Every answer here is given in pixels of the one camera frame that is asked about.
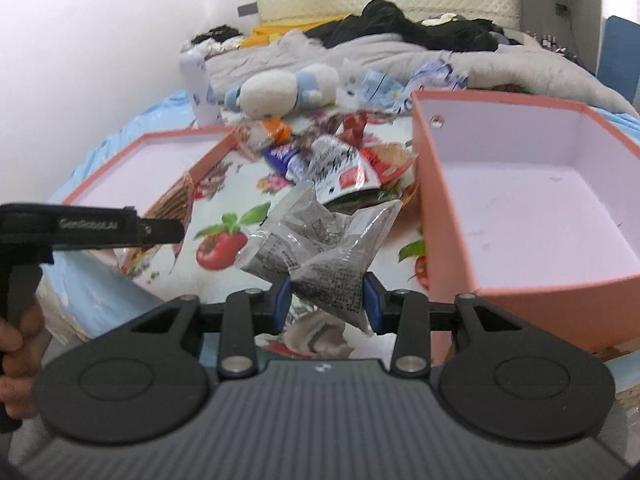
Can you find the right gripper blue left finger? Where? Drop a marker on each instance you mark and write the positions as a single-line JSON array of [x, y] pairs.
[[281, 303]]

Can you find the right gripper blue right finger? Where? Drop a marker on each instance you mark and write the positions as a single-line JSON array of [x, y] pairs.
[[373, 301]]

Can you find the grey clear snack packet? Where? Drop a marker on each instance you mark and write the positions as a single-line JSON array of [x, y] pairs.
[[325, 254]]

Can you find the orange snack packet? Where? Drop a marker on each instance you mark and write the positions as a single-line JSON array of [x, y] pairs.
[[266, 133]]

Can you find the red snack packet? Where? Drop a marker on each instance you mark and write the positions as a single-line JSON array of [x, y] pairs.
[[390, 161]]

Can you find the blue snack bag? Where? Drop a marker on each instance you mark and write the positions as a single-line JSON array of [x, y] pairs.
[[288, 161]]

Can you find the red snack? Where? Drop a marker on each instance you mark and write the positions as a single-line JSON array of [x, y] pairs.
[[353, 129]]

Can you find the person's left hand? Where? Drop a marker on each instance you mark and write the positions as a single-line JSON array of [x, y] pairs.
[[23, 347]]

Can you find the light blue bed sheet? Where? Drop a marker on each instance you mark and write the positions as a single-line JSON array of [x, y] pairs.
[[82, 296]]

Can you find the pink box lid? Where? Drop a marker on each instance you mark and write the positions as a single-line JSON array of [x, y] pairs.
[[143, 171]]

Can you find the white grey red snack bag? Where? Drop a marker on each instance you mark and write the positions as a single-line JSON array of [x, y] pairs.
[[337, 169]]

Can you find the floral tablecloth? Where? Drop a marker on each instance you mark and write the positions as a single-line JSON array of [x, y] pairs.
[[227, 207]]

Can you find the pink storage box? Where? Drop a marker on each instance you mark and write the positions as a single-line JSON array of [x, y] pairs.
[[532, 204]]

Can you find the crumpled blue white plastic bag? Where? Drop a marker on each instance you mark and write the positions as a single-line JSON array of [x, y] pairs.
[[379, 92]]

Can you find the white spray bottle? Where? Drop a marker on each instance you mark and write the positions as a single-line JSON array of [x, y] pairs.
[[200, 92]]

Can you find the white blue plush toy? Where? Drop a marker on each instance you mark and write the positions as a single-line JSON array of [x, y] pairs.
[[278, 93]]

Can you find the grey duvet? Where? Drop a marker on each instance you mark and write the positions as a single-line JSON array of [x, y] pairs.
[[533, 69]]

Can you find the black clothes pile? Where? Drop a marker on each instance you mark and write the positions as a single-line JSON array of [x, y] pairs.
[[384, 17]]

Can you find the yellow pillow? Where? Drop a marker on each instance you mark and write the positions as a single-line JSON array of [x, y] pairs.
[[265, 34]]

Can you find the blue chair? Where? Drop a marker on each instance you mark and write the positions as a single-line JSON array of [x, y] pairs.
[[619, 57]]

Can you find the grey wardrobe cabinet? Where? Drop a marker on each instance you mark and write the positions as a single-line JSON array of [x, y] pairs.
[[576, 24]]

